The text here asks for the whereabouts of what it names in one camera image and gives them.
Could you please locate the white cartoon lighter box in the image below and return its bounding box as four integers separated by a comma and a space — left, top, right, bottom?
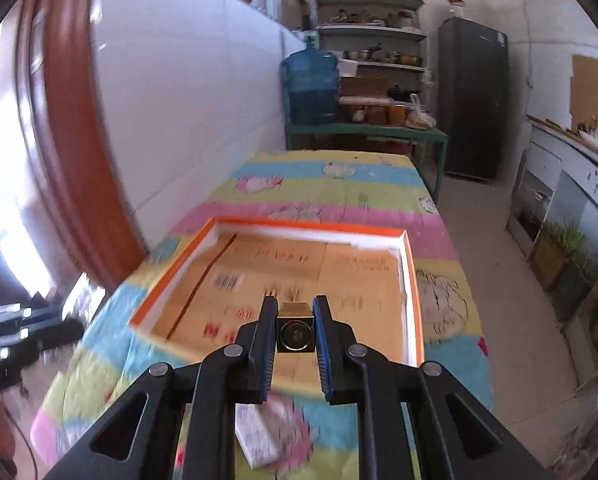
235, 404, 282, 469

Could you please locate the gold rectangular box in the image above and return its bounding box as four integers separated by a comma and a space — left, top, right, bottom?
276, 302, 315, 353

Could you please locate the orange rimmed cardboard tray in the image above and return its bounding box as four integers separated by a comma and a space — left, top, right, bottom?
129, 216, 426, 376

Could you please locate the flattened cardboard tray liner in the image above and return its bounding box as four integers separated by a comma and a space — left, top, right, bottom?
150, 231, 411, 366

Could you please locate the colourful cartoon quilt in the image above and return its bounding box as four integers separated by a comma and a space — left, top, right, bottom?
30, 151, 493, 465

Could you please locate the potted green plant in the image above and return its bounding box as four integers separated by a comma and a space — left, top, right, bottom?
529, 221, 586, 292

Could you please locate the plastic bag on floor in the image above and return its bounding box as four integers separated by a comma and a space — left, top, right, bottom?
549, 410, 598, 479

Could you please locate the green bench table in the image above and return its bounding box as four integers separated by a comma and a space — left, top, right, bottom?
285, 122, 449, 202

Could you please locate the plastic bag with food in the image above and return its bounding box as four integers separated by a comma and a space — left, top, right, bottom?
405, 93, 437, 131

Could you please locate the white kitchen counter cabinet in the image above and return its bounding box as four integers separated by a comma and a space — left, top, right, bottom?
506, 117, 598, 389

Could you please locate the blue water jug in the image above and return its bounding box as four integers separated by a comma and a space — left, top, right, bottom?
281, 37, 340, 126

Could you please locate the black refrigerator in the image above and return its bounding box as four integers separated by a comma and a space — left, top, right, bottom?
437, 18, 509, 181

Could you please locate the grey kitchen shelf unit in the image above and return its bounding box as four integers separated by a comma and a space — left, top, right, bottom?
313, 0, 427, 127

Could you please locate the brown wooden door frame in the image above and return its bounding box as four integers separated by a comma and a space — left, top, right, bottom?
14, 0, 146, 292

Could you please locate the brown cardboard wall sheet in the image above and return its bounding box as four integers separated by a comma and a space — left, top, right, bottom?
570, 54, 598, 127

